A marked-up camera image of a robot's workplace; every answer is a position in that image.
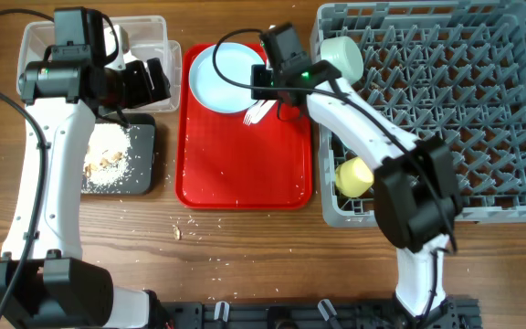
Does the light blue plate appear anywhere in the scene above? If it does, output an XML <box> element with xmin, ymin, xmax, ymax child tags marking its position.
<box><xmin>188</xmin><ymin>42</ymin><xmax>267</xmax><ymax>114</ymax></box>

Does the white plastic spoon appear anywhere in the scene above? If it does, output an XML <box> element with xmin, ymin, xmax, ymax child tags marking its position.
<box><xmin>251</xmin><ymin>100</ymin><xmax>276</xmax><ymax>124</ymax></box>

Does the mint green bowl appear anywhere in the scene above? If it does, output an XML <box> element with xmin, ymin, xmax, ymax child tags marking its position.
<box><xmin>321</xmin><ymin>37</ymin><xmax>364</xmax><ymax>84</ymax></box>

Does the food scraps and rice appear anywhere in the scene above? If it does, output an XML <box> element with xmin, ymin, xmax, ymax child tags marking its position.
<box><xmin>83</xmin><ymin>123</ymin><xmax>131</xmax><ymax>188</ymax></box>

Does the yellow plastic cup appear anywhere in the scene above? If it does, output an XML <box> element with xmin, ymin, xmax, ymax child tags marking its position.
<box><xmin>335</xmin><ymin>157</ymin><xmax>374</xmax><ymax>197</ymax></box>

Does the white plastic fork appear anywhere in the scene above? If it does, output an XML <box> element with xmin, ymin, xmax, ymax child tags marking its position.
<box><xmin>243</xmin><ymin>100</ymin><xmax>265</xmax><ymax>125</ymax></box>

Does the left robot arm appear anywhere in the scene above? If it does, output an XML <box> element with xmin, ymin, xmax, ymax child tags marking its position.
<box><xmin>0</xmin><ymin>7</ymin><xmax>174</xmax><ymax>328</ymax></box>

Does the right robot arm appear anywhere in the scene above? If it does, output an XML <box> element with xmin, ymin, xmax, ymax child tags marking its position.
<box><xmin>251</xmin><ymin>23</ymin><xmax>462</xmax><ymax>323</ymax></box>

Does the grey dishwasher rack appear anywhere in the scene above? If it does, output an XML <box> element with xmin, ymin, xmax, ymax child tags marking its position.
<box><xmin>310</xmin><ymin>1</ymin><xmax>526</xmax><ymax>224</ymax></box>

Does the clear plastic bin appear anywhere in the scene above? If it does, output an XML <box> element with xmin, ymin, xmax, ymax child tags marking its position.
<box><xmin>16</xmin><ymin>16</ymin><xmax>182</xmax><ymax>112</ymax></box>

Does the black plastic tray bin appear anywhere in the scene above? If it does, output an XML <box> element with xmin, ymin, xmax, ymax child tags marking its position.
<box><xmin>81</xmin><ymin>113</ymin><xmax>156</xmax><ymax>196</ymax></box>

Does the red serving tray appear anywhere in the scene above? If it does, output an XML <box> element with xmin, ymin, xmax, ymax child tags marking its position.
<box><xmin>174</xmin><ymin>44</ymin><xmax>313</xmax><ymax>209</ymax></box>

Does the nut scrap on table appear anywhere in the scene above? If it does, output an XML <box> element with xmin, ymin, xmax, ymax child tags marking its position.
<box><xmin>174</xmin><ymin>227</ymin><xmax>182</xmax><ymax>240</ymax></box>

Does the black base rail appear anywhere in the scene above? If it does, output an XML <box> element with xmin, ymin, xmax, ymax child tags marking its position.
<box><xmin>163</xmin><ymin>297</ymin><xmax>483</xmax><ymax>329</ymax></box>

